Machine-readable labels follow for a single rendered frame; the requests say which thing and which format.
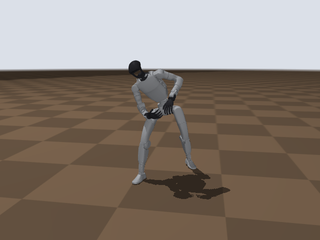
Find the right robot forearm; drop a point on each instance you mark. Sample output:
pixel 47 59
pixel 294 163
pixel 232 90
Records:
pixel 142 110

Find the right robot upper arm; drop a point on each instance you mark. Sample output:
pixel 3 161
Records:
pixel 137 95

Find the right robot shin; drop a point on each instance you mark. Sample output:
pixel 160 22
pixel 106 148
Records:
pixel 142 158

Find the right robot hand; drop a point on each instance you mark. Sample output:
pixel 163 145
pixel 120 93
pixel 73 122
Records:
pixel 153 115

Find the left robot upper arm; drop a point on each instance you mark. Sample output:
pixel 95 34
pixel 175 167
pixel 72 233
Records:
pixel 162 74

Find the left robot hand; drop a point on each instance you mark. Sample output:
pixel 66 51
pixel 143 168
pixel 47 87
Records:
pixel 169 105

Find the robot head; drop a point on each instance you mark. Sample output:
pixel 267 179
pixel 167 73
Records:
pixel 135 66

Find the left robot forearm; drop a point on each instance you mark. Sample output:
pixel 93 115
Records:
pixel 177 87

